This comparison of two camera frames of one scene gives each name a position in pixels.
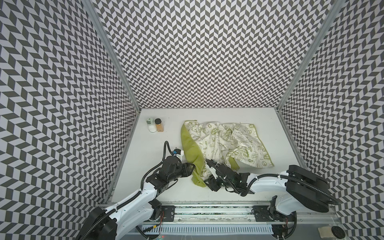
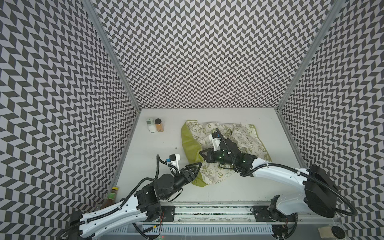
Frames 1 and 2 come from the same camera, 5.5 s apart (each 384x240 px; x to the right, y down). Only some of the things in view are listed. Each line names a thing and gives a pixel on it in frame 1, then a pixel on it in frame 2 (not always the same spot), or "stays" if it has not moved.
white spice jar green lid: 152,126 stays
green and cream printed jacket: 235,145 stays
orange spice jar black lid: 160,126 stays
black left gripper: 186,169 -> 185,175
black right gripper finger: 220,169 -> 209,158
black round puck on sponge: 338,232 stays
